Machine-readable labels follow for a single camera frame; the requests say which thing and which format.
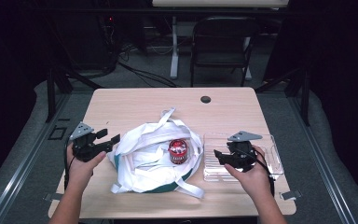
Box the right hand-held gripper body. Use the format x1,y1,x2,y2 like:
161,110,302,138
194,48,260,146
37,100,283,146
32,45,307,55
225,130,264,173

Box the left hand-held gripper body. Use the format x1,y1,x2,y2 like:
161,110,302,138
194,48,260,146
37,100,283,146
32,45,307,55
68,121,114,163

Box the clear plastic tray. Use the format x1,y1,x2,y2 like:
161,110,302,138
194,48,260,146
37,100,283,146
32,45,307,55
202,132,285,183

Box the white cloth tote bag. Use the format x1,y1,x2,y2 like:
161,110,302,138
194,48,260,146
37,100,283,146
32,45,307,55
106,106,206,200

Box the red can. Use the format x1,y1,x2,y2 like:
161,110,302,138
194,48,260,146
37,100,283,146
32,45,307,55
168,138,189,165

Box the person's left hand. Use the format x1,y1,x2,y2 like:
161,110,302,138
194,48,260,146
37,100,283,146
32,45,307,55
65,144,107,191

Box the person's right hand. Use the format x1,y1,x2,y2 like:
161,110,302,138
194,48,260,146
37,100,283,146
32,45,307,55
224,145,274,201

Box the black metal stand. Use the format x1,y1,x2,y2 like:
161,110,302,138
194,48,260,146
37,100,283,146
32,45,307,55
255,64,311,127
45,63,104,123

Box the black folding chair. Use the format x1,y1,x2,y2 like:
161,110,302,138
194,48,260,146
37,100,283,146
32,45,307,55
189,16,255,88

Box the white desk with metal legs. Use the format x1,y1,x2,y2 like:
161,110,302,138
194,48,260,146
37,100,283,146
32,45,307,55
151,0,291,80

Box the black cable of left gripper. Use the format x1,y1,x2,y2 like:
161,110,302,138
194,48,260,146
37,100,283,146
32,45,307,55
62,139,76,191

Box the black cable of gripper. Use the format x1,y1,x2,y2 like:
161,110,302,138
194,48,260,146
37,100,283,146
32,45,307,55
62,139,76,191
241,148,276,198

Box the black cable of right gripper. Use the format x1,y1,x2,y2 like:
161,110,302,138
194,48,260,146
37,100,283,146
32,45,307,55
241,148,276,198

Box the aluminium floor rail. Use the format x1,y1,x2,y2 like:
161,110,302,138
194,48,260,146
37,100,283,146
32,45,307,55
0,92,73,224
287,92,358,224

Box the black cables on floor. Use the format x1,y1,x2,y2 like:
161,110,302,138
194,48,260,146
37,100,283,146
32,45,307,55
103,18,181,89

